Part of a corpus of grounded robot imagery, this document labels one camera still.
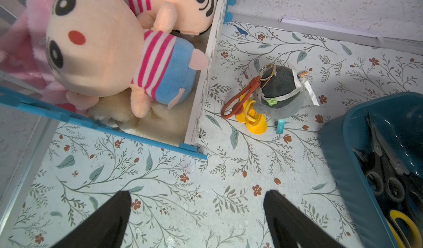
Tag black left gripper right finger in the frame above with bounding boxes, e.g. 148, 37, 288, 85
263, 190, 342, 248

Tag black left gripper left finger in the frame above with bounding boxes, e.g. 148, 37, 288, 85
53, 191, 132, 248

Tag yellow handled scissors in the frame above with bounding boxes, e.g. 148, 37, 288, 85
386, 209, 423, 248

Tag small black scissors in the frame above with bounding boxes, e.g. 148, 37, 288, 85
365, 113, 405, 203

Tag teal plastic storage box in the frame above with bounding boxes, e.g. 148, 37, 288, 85
319, 92, 423, 248

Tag beige fur plush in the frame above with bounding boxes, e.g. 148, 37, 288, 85
88, 89, 195, 146

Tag blue white slatted toy crate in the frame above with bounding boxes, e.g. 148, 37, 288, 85
1, 0, 216, 159

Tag front pink pig plush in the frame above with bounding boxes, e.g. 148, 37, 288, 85
46, 0, 209, 118

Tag pink pig plush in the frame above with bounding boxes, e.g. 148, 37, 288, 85
46, 0, 209, 118
124, 0, 217, 36

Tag pink fluffy plush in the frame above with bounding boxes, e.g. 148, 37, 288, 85
1, 0, 76, 112

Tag rear pink pig plush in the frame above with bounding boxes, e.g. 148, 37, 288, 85
124, 0, 217, 36

